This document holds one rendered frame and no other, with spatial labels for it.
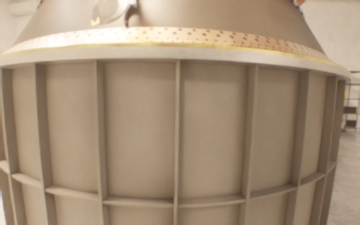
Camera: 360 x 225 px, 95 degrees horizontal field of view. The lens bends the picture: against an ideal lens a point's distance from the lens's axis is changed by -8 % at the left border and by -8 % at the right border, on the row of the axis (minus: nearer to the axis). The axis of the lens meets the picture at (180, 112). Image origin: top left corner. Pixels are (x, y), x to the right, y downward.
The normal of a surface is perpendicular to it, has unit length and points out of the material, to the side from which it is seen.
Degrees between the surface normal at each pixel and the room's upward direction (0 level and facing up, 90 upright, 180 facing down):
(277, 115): 90
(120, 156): 90
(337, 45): 90
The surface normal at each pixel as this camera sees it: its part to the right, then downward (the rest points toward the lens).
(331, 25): -0.13, 0.10
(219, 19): 0.15, -0.37
